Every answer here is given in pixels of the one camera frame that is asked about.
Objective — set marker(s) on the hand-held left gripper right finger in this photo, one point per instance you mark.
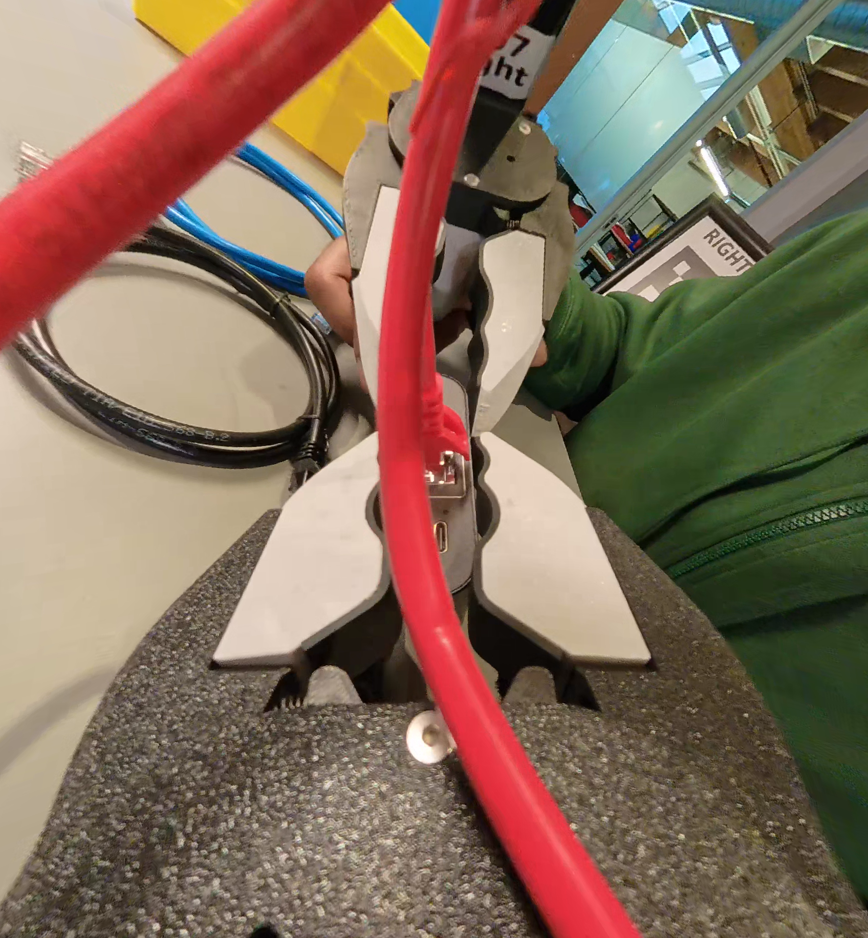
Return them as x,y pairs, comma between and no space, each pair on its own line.
558,579

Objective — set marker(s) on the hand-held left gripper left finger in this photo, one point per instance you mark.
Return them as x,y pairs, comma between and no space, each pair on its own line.
309,571

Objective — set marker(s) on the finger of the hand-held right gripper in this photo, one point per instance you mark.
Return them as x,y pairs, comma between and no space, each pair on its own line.
368,293
514,315

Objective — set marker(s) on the black network switch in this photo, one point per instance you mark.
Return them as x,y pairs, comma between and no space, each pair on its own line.
456,513

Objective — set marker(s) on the person's right forearm green sleeve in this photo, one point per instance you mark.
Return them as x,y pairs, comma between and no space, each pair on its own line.
698,330

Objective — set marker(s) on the person's right hand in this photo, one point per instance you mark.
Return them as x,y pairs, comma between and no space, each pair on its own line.
331,293

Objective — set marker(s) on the blue storage bin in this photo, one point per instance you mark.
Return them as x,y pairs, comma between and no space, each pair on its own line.
416,14

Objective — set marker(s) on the yellow storage bin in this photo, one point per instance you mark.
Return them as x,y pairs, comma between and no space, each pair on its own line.
346,80

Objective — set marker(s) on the framed black white sign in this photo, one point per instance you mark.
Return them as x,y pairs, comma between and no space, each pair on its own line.
698,249

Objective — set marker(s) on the person's green jacket torso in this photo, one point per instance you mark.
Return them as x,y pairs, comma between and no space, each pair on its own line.
808,659

